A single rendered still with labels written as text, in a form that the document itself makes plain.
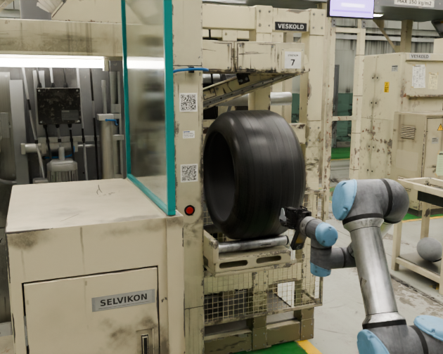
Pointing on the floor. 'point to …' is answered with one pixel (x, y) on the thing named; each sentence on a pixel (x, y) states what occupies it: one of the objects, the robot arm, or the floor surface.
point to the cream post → (190, 288)
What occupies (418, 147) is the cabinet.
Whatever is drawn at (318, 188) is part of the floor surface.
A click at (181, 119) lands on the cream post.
